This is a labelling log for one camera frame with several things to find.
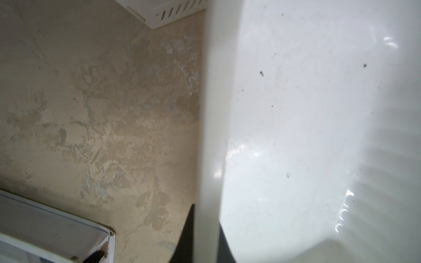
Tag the white magazine on table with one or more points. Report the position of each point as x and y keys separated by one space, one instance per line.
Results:
x=32 y=232

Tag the white perforated file organizer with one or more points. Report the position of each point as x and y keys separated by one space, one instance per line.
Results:
x=158 y=13

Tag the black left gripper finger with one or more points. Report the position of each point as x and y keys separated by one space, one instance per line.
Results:
x=184 y=250

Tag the white plastic storage box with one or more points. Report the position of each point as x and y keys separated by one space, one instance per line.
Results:
x=311 y=132

